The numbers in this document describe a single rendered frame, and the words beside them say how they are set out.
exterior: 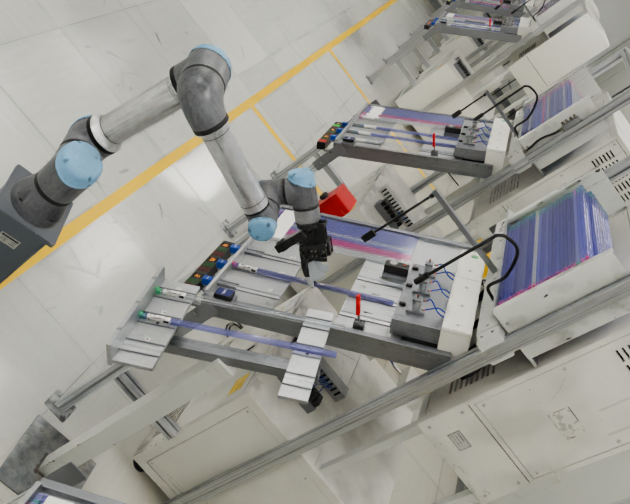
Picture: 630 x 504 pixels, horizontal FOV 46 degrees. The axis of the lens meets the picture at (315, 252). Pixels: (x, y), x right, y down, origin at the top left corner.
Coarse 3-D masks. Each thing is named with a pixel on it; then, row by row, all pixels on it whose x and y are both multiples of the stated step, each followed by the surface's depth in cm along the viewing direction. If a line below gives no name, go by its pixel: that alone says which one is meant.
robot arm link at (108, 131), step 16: (208, 48) 187; (176, 64) 189; (192, 64) 181; (208, 64) 181; (224, 64) 186; (176, 80) 186; (224, 80) 184; (144, 96) 193; (160, 96) 190; (176, 96) 188; (112, 112) 198; (128, 112) 195; (144, 112) 193; (160, 112) 193; (80, 128) 200; (96, 128) 198; (112, 128) 197; (128, 128) 197; (144, 128) 198; (96, 144) 199; (112, 144) 201
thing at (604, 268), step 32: (608, 192) 225; (512, 224) 236; (608, 256) 170; (544, 288) 178; (576, 288) 176; (192, 320) 209; (512, 320) 184; (608, 320) 177; (128, 384) 228; (320, 384) 247; (64, 416) 242
